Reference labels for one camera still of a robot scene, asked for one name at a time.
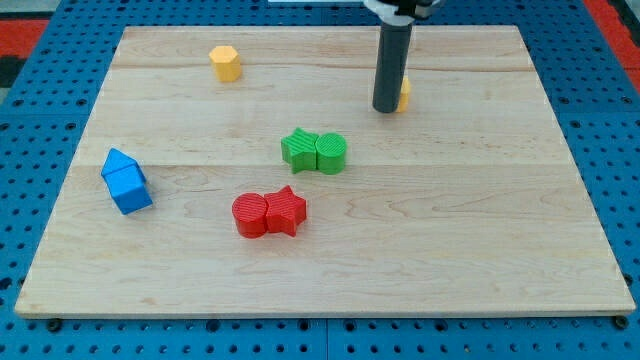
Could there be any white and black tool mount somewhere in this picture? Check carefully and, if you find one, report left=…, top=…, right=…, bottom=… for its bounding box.
left=363, top=0, right=445, bottom=25

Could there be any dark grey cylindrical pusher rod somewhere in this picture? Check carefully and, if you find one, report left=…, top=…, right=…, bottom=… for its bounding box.
left=372, top=23, right=413, bottom=113

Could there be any yellow heart block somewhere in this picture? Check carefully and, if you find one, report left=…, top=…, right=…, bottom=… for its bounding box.
left=396, top=76, right=412, bottom=113

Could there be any yellow hexagon block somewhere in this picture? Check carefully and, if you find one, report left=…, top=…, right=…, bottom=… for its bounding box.
left=209, top=45, right=242, bottom=82

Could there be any green cylinder block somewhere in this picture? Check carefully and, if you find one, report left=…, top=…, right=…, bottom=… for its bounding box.
left=316, top=133, right=347, bottom=175

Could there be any green star block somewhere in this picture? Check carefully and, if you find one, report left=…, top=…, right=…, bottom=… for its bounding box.
left=281, top=128, right=319, bottom=174

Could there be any red star block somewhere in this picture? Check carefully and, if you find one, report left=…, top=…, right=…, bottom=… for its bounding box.
left=264, top=185, right=307, bottom=237

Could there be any light wooden board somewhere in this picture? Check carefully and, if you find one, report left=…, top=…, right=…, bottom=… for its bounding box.
left=15, top=26, right=636, bottom=319

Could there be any red cylinder block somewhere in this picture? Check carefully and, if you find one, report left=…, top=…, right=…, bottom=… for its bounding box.
left=232, top=193, right=267, bottom=238

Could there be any blue cube block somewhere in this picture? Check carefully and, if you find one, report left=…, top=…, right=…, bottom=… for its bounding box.
left=103, top=165, right=153, bottom=215

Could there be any blue triangle block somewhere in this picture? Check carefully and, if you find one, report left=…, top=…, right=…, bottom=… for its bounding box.
left=101, top=148, right=138, bottom=177

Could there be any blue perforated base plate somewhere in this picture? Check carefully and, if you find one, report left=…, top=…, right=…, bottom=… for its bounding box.
left=1, top=1, right=639, bottom=359

